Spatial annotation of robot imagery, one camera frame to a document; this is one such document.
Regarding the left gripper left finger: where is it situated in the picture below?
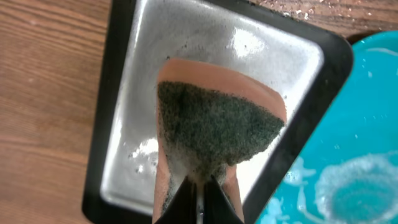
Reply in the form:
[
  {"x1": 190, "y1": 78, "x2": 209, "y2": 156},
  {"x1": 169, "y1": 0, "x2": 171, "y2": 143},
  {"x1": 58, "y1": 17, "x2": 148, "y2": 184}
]
[{"x1": 155, "y1": 177, "x2": 197, "y2": 224}]

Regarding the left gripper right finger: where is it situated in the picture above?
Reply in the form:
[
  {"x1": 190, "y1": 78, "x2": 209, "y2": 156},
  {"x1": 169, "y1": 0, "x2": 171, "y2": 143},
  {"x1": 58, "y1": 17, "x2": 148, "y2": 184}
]
[{"x1": 203, "y1": 175, "x2": 243, "y2": 224}]

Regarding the pink green sponge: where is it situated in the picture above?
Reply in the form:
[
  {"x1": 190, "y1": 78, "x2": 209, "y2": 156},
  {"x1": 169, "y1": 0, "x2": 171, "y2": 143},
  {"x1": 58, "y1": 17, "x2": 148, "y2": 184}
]
[{"x1": 152, "y1": 58, "x2": 287, "y2": 222}]

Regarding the teal plastic tray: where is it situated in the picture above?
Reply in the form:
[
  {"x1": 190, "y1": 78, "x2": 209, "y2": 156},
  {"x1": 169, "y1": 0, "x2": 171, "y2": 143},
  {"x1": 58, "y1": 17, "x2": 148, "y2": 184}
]
[{"x1": 257, "y1": 30, "x2": 397, "y2": 224}]

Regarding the black metal sponge tray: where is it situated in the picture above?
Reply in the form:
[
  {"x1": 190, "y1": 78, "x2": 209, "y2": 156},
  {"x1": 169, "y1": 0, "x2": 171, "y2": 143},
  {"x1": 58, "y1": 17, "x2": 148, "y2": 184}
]
[{"x1": 82, "y1": 0, "x2": 353, "y2": 223}]

